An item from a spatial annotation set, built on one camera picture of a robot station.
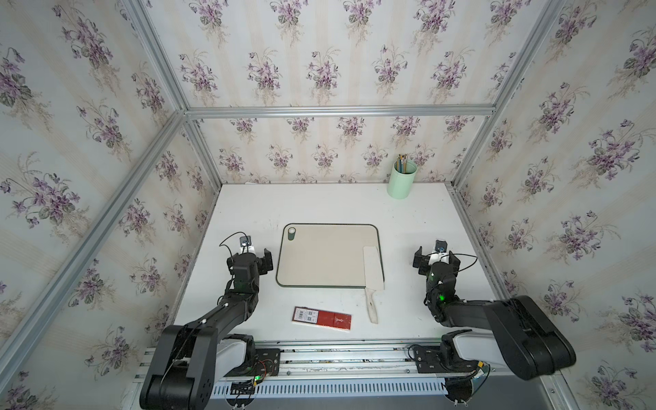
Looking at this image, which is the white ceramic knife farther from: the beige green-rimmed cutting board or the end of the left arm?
the end of the left arm

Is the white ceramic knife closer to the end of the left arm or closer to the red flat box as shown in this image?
the red flat box

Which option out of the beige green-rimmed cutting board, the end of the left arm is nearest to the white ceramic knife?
the beige green-rimmed cutting board

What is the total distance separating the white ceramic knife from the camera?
0.86m

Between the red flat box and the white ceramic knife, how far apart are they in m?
0.08

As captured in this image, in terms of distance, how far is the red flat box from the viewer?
0.80m
